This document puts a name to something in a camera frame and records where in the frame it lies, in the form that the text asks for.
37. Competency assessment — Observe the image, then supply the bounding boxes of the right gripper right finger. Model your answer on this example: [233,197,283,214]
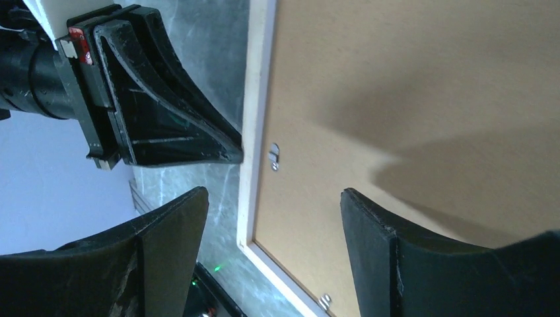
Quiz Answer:
[340,188,559,316]

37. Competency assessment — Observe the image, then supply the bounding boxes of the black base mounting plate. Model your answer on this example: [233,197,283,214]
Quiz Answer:
[183,262,248,317]

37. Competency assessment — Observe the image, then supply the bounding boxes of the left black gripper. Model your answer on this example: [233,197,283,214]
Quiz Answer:
[1,4,243,170]

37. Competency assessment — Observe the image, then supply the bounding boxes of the wooden picture frame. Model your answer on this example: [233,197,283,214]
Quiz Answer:
[236,1,326,316]

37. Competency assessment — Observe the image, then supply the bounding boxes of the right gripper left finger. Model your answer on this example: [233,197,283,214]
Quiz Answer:
[1,187,209,316]

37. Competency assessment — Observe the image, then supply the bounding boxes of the aluminium rail frame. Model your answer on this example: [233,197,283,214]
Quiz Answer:
[129,179,154,215]

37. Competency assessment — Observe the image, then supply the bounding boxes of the brown backing board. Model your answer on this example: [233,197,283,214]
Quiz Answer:
[254,1,559,316]

